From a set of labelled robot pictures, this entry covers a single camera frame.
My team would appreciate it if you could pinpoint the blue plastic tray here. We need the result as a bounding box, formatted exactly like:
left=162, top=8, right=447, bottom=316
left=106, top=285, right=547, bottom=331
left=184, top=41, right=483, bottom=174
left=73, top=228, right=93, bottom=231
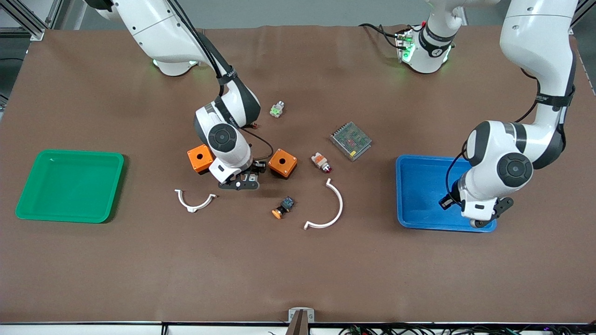
left=395, top=154, right=497, bottom=233

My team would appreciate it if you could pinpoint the small white arc clamp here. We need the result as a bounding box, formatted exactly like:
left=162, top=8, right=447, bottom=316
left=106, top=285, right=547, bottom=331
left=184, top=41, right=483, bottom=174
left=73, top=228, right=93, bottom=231
left=175, top=188, right=217, bottom=214

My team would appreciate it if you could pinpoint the orange head push button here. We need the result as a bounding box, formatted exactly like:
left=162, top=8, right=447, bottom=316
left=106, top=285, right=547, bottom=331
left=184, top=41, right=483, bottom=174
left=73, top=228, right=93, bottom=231
left=271, top=196, right=296, bottom=220

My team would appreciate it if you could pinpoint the large white arc clamp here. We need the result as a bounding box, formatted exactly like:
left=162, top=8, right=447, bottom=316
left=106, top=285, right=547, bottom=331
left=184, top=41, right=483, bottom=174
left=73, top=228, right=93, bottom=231
left=304, top=178, right=344, bottom=231

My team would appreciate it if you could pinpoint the metal mesh power supply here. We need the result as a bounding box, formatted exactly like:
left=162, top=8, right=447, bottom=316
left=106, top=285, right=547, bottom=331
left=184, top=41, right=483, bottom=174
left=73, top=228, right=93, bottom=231
left=330, top=121, right=373, bottom=162

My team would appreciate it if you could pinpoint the brown table mat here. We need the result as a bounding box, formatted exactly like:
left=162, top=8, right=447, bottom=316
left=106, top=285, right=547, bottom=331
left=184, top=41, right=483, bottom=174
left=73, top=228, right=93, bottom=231
left=0, top=24, right=596, bottom=324

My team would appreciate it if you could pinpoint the green plastic tray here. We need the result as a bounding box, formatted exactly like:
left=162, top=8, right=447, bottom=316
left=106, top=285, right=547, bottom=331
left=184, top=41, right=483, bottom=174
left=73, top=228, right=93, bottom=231
left=15, top=149, right=125, bottom=224

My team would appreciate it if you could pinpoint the orange button enclosure box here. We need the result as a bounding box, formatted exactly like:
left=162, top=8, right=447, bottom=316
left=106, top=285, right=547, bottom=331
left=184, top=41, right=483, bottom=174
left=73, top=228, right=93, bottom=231
left=187, top=144, right=216, bottom=175
left=268, top=148, right=298, bottom=179

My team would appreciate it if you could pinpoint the white orange red switch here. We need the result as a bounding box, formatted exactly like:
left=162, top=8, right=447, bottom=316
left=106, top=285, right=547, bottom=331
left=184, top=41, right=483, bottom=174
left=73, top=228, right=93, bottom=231
left=311, top=152, right=332, bottom=174

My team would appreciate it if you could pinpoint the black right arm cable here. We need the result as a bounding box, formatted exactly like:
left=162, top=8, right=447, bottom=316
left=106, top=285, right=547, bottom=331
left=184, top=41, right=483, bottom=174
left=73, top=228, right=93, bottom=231
left=168, top=0, right=275, bottom=161

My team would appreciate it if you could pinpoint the black cable bundle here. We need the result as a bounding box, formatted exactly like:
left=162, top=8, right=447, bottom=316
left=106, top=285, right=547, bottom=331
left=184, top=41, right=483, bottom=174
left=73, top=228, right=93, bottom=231
left=338, top=322, right=596, bottom=335

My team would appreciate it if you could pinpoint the grey metal bracket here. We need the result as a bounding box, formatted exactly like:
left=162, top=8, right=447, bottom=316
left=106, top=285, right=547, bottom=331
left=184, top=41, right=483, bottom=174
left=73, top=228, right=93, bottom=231
left=288, top=308, right=315, bottom=323

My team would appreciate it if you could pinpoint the dark camera pole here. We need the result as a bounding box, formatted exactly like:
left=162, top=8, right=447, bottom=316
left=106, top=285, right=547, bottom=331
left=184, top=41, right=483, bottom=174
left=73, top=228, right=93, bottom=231
left=285, top=310, right=310, bottom=335

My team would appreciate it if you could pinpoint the black base cable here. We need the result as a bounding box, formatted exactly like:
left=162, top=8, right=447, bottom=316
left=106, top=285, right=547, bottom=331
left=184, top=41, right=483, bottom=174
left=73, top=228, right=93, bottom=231
left=359, top=22, right=403, bottom=49

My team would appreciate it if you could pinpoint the aluminium frame profile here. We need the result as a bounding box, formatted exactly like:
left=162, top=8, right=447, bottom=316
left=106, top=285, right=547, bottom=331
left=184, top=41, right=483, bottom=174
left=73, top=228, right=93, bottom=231
left=570, top=0, right=596, bottom=33
left=9, top=0, right=62, bottom=41

